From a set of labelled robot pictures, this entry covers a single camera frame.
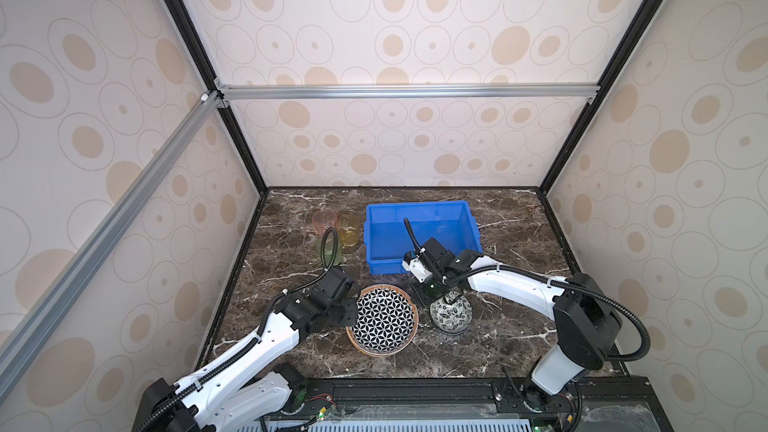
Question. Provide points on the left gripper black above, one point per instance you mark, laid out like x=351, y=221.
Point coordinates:
x=351, y=304

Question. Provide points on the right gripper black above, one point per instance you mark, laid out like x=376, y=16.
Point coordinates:
x=422, y=298

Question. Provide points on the flower pattern orange rim plate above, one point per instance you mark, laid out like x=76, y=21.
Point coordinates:
x=387, y=321

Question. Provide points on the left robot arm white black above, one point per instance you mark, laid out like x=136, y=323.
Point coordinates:
x=203, y=400

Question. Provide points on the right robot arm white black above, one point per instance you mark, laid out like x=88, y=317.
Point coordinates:
x=592, y=328

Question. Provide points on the blue plastic bin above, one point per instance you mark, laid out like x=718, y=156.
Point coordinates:
x=386, y=239

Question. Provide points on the green floral ceramic bowl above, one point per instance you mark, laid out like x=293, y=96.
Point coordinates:
x=452, y=313

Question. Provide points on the green transparent cup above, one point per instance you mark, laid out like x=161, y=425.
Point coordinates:
x=329, y=251

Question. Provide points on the yellow transparent cup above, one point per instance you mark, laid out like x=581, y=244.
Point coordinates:
x=349, y=227

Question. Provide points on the pink transparent cup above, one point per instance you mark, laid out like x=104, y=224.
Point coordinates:
x=323, y=220

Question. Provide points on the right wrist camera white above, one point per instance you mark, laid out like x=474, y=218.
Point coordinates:
x=413, y=265

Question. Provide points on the horizontal aluminium frame bar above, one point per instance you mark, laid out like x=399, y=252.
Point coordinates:
x=411, y=91

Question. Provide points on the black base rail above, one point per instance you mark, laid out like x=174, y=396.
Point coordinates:
x=277, y=403

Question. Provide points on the left diagonal aluminium frame bar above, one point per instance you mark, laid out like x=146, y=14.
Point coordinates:
x=39, y=324

